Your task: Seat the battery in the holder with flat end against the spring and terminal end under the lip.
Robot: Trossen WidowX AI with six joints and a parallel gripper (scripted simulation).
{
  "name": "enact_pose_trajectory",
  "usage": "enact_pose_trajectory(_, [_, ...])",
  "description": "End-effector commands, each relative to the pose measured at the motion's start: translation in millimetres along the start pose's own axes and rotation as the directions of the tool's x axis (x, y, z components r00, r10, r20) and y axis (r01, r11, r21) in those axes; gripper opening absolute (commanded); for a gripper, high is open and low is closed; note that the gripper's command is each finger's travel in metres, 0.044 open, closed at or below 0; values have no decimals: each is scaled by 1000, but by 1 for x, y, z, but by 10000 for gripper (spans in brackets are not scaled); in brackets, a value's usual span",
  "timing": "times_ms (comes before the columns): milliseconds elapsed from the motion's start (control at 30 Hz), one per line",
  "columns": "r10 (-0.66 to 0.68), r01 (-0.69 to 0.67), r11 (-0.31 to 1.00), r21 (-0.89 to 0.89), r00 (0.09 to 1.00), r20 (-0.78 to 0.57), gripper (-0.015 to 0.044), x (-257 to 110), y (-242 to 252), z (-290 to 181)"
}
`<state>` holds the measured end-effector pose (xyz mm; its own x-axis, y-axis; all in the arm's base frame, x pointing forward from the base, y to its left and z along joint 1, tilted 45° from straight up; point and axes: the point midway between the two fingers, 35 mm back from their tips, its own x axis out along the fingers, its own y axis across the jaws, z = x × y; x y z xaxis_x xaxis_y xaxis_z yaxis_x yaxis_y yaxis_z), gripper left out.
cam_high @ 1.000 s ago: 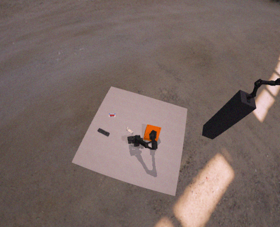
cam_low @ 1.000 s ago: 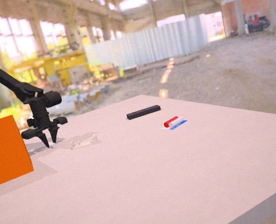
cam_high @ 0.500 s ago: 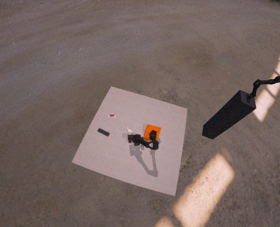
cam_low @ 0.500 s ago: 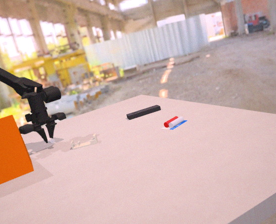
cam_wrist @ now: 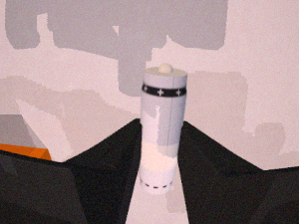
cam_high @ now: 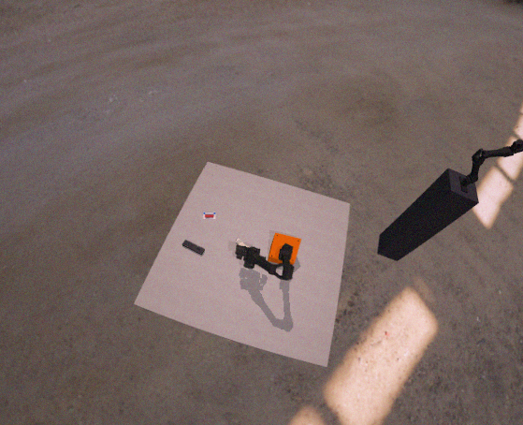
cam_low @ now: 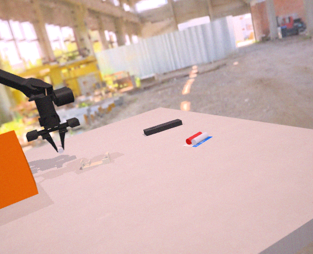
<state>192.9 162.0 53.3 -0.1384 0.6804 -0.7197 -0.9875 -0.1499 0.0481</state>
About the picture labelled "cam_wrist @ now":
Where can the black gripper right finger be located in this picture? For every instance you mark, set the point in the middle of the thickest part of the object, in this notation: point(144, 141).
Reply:
point(222, 188)

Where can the white cylindrical battery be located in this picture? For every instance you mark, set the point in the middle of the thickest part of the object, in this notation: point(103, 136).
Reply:
point(163, 109)

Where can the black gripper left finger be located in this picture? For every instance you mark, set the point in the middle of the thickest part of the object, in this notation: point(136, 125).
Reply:
point(94, 187)

